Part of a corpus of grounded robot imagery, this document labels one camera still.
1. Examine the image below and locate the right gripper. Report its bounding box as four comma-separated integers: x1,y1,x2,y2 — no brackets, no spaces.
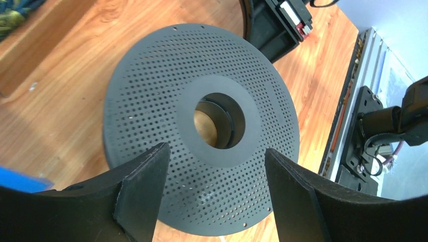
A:
239,0,312,63

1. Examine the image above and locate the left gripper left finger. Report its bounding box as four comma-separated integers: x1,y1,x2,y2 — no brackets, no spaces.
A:
1,143,170,241

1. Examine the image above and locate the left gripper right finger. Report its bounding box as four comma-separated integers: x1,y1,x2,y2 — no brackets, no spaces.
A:
264,148,427,241

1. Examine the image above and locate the dark grey cable spool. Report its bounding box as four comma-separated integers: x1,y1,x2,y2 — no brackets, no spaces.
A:
103,24,300,236

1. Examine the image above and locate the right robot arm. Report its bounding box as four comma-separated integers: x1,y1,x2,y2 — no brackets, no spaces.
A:
240,1,427,146

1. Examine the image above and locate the blue plastic bin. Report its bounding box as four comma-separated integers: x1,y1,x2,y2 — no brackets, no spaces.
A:
1,167,54,193

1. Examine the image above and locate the wooden compartment tray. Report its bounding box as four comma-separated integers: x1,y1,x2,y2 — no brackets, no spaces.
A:
0,0,101,98

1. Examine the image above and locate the rolled tie yellow green front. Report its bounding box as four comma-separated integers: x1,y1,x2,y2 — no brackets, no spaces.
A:
1,0,45,41

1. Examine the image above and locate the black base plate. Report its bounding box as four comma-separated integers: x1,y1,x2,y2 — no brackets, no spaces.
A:
335,86,383,196

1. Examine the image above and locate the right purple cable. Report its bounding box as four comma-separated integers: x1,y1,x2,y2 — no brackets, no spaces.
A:
381,141,405,166

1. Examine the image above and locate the aluminium frame rail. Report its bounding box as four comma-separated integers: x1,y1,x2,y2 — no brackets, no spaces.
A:
317,27,415,198

